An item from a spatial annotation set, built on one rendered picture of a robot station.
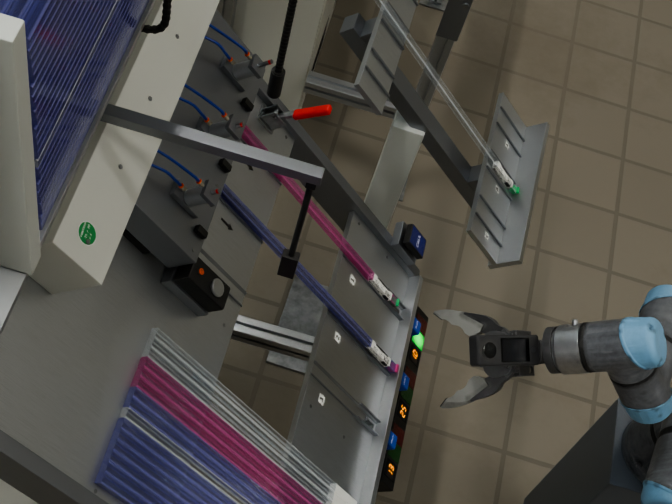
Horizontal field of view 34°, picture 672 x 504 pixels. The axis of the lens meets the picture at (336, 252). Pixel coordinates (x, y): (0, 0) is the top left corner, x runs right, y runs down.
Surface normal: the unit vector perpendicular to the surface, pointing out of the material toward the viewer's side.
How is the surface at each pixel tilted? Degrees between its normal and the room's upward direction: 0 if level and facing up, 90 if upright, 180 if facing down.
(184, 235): 47
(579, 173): 0
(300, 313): 0
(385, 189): 90
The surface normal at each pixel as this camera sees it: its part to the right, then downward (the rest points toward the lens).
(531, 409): 0.18, -0.53
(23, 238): -0.22, 0.80
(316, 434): 0.83, -0.15
